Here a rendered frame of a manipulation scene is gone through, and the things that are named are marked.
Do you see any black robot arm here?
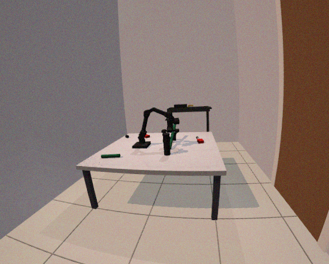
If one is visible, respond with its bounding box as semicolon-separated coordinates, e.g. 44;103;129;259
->
138;107;180;144

